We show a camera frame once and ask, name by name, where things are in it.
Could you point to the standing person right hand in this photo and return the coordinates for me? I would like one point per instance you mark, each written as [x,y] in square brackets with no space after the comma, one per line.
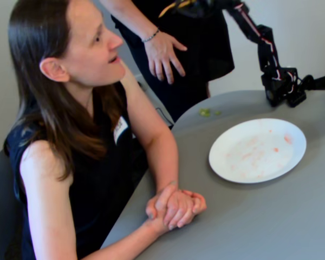
[162,54]

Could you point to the dark grey chair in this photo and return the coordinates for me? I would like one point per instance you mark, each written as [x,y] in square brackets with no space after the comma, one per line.
[2,205]

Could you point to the white round plate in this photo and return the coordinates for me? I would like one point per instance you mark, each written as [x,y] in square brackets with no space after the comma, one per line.
[257,151]

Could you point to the standing person in black dress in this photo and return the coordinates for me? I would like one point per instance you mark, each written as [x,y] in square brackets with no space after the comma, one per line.
[200,48]

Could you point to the seated woman in black top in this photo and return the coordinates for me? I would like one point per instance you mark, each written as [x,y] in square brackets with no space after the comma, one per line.
[78,54]

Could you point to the seated woman left hand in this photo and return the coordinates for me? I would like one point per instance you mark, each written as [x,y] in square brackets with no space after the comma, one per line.
[184,205]

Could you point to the seated woman left forearm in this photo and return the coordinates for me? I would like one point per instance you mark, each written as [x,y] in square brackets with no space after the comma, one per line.
[163,159]

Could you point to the standing person right forearm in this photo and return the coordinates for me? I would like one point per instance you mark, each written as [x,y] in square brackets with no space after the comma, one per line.
[130,16]

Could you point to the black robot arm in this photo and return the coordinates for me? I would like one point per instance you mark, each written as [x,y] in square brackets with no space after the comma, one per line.
[265,48]

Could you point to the white name tag sticker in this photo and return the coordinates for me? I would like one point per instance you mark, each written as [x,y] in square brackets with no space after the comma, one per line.
[121,130]

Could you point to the seated woman right forearm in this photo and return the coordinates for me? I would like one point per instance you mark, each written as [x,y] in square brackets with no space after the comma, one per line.
[119,241]

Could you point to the green strawberry top scrap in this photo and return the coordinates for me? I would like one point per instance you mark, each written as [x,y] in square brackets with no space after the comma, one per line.
[205,112]
[218,112]

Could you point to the seated woman right hand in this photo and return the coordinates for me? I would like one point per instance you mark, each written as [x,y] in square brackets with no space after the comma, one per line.
[158,210]

